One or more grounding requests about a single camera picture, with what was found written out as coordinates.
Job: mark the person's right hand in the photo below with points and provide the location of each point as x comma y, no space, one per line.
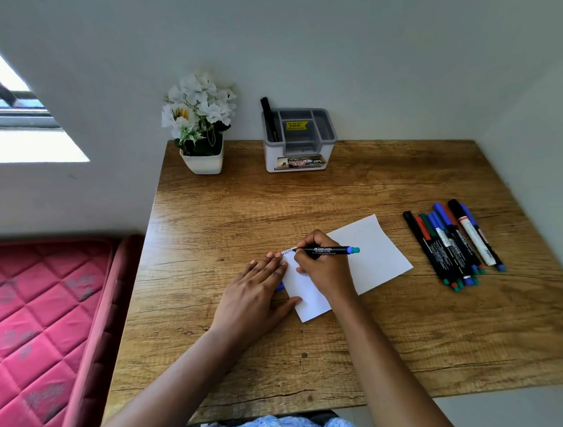
327,274

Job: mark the person's left hand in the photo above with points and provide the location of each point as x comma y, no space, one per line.
248,304

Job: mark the person's left little finger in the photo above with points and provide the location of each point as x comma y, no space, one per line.
237,281

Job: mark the person's left thumb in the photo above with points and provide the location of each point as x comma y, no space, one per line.
288,306

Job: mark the person's right thumb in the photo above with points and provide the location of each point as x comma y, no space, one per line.
303,263

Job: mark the person's left middle finger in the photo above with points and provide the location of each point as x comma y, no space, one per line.
264,266

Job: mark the black marker with teal end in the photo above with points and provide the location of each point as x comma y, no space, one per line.
331,251

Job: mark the white paper sheet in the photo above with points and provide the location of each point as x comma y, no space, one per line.
375,254

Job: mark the person's left forearm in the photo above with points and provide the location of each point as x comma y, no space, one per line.
177,390

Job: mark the person's right forearm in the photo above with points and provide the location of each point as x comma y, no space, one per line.
388,364

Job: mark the blue marker cap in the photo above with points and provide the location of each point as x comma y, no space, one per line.
279,287

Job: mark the grey and white desk organizer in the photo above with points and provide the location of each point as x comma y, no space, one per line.
302,150

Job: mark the black marker pen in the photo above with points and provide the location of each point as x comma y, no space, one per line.
269,119

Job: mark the row of colored markers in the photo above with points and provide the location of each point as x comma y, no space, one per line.
451,246

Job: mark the white flowers in white pot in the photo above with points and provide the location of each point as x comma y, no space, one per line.
200,126

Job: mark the pink quilted mattress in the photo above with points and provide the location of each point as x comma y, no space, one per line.
41,321

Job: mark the window with dark frame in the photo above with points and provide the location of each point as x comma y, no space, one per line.
16,137

